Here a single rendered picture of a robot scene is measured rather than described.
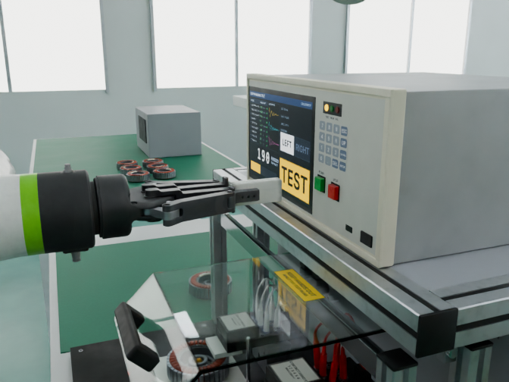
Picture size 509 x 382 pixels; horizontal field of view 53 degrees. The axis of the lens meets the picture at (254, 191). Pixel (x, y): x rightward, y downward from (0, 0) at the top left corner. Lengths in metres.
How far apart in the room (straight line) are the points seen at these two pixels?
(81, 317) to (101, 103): 4.14
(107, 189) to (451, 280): 0.40
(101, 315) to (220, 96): 4.44
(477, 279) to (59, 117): 4.92
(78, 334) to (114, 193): 0.69
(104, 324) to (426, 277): 0.84
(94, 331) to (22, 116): 4.21
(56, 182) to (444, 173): 0.44
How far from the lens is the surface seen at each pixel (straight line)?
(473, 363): 0.63
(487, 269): 0.66
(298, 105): 0.76
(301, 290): 0.67
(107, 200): 0.60
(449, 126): 0.63
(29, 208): 0.59
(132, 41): 5.35
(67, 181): 0.60
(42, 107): 5.32
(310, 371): 0.78
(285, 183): 0.82
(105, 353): 1.13
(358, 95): 0.63
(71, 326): 1.29
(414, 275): 0.61
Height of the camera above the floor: 1.36
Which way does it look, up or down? 15 degrees down
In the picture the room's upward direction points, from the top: straight up
